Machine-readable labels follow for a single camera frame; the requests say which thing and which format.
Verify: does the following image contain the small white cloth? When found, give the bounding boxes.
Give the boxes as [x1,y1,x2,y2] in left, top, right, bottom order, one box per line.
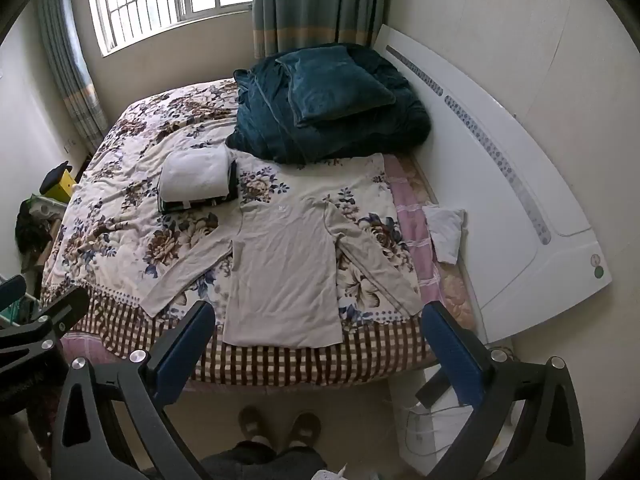
[421,203,467,265]

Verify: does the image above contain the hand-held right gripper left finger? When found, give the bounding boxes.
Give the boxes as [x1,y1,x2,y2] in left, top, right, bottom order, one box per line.
[51,300,217,480]

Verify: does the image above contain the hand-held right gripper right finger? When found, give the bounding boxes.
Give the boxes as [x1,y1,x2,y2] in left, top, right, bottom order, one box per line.
[416,301,587,480]

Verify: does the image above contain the floral bed blanket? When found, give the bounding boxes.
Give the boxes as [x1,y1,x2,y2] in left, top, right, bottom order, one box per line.
[40,78,436,387]

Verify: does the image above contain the dark teal pillow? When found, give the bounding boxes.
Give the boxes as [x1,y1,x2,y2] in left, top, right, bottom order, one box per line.
[275,45,397,128]

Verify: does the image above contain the dark teal folded quilt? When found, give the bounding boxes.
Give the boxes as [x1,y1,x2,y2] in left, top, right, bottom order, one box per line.
[225,42,432,165]

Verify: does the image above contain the person's left slipper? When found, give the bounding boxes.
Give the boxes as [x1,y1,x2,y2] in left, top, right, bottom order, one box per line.
[238,406,272,445]

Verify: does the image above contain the stack of folded clothes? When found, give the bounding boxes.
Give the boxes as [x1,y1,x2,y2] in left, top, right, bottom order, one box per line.
[156,146,240,213]

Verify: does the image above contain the beige long-sleeved shirt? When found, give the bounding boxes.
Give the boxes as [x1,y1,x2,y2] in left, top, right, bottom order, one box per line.
[141,197,424,347]

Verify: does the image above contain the white cable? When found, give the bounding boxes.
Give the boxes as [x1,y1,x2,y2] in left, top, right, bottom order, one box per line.
[404,402,476,461]

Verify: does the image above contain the teal striped curtain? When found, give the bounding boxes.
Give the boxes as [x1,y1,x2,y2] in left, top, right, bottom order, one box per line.
[251,0,397,61]
[35,0,108,153]

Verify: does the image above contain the person's slipper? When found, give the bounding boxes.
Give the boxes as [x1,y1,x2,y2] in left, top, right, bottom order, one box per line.
[238,406,272,445]
[289,412,322,447]

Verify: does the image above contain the person's right slipper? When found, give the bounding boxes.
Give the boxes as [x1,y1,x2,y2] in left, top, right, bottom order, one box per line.
[289,412,322,447]

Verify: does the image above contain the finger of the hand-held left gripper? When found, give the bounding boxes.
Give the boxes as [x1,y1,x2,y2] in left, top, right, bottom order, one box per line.
[0,275,91,413]

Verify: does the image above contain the pink bed sheet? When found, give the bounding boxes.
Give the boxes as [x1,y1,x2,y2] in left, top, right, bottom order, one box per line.
[386,154,443,306]

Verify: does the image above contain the yellow and black toy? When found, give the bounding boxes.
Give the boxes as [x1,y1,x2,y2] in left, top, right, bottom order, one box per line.
[39,161,76,204]

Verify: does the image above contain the white bed headboard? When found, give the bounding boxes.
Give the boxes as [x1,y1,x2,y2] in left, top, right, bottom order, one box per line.
[374,24,613,345]

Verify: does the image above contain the white bedside cabinet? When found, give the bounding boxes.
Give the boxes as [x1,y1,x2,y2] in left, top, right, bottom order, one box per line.
[390,345,516,478]

